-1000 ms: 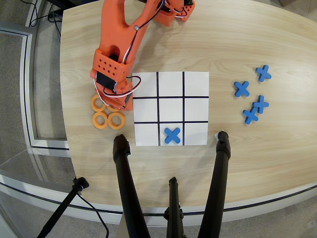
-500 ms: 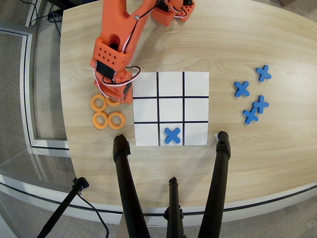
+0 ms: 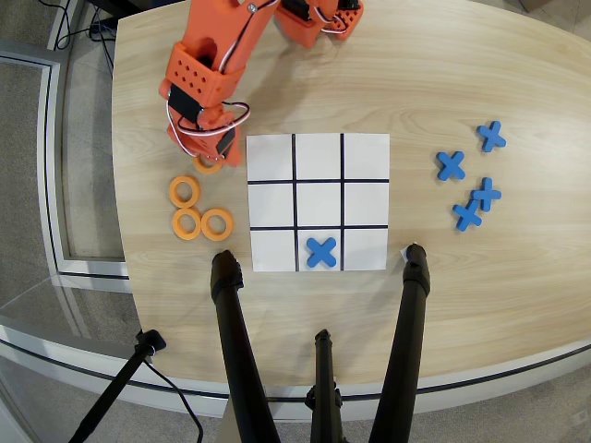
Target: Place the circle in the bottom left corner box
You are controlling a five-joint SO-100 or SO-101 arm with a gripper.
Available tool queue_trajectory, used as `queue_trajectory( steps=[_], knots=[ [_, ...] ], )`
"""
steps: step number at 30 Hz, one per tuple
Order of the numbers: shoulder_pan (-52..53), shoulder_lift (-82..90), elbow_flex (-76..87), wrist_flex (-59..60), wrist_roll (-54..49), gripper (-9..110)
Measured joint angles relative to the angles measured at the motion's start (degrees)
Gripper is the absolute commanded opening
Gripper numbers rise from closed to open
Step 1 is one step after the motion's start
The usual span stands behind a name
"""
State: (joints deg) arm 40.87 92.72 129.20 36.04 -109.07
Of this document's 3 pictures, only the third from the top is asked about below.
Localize white servo cable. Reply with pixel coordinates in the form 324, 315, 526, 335
164, 99, 253, 161

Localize black slim stand pole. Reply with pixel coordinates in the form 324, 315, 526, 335
67, 329, 167, 443

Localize black floor cables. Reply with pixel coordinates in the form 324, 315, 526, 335
54, 0, 116, 70

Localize black stand cable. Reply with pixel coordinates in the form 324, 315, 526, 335
142, 359, 204, 443

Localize orange foam ring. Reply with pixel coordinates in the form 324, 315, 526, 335
192, 155, 225, 175
168, 174, 201, 209
200, 208, 235, 242
172, 207, 203, 240

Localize blue foam cross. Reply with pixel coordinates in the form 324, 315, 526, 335
452, 198, 483, 232
435, 150, 466, 182
476, 120, 508, 153
470, 176, 502, 212
306, 236, 338, 269

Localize grey metal glass frame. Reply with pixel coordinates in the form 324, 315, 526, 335
0, 39, 135, 296

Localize white tic-tac-toe grid sheet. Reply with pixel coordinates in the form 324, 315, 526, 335
246, 133, 392, 273

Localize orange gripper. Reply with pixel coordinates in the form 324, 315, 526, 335
166, 103, 242, 167

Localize thin black tripod leg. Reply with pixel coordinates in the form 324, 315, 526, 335
304, 329, 346, 443

